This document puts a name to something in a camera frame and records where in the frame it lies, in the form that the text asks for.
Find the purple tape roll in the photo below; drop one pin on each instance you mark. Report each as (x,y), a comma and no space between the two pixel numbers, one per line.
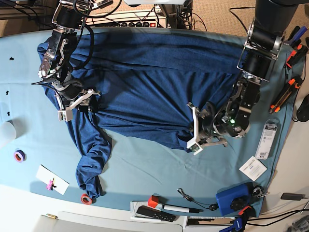
(19,156)

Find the red cube block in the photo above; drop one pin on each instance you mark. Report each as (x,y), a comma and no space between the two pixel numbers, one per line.
(153,201)

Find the translucent plastic cup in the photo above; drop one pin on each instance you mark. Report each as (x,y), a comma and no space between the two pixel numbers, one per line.
(7,133)

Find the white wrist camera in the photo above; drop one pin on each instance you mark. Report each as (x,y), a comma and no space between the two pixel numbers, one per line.
(65,115)
(194,146)

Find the orange black utility knife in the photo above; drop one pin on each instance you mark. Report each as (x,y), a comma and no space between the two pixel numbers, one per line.
(291,87)

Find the blue plastic box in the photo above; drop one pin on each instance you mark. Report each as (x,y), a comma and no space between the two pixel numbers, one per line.
(234,199)

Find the black computer mouse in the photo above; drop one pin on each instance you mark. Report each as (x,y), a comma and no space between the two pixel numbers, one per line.
(302,113)

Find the light blue table cloth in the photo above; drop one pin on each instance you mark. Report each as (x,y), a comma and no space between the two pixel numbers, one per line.
(136,168)

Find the blue black spring clamp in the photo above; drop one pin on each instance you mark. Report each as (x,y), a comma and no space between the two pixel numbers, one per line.
(295,35)

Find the dark blue t-shirt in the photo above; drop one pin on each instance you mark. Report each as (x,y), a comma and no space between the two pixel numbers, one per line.
(146,81)

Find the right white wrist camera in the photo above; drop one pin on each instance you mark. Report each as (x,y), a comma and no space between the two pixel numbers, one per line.
(65,115)

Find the white notepad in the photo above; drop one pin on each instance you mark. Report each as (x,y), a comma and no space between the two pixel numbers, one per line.
(134,205)

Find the orange black clamp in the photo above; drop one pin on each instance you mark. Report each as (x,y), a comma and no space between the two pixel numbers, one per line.
(296,55)

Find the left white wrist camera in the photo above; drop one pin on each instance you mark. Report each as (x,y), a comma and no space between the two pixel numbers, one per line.
(194,146)

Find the black remote control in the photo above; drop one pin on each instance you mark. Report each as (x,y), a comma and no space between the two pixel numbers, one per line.
(155,214)

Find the blue orange bar clamp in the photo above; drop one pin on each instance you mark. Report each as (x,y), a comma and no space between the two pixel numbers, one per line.
(240,222)

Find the white paper packet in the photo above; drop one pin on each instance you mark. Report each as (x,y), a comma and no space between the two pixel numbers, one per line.
(253,168)

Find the black white marker pen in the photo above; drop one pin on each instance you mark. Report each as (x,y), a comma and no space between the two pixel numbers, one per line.
(180,209)

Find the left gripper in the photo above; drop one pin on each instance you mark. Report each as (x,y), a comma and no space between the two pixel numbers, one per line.
(203,129)

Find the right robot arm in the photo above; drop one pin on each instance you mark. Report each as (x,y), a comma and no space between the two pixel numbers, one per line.
(55,71)

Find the white paper card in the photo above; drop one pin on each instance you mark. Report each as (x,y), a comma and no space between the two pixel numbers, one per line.
(44,175)

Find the small black phone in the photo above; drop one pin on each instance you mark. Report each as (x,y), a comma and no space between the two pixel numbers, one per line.
(291,196)

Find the blister pack of batteries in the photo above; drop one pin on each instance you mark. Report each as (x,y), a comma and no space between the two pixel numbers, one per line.
(267,139)

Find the red tape roll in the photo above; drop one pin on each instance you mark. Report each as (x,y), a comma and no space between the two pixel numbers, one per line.
(85,199)

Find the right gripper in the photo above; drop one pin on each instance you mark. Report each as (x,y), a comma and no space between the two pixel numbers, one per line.
(72,94)

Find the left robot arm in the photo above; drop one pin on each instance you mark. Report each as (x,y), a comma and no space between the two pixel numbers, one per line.
(265,37)

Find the pink binder clip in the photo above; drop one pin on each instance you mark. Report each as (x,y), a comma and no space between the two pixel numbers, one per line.
(50,186)

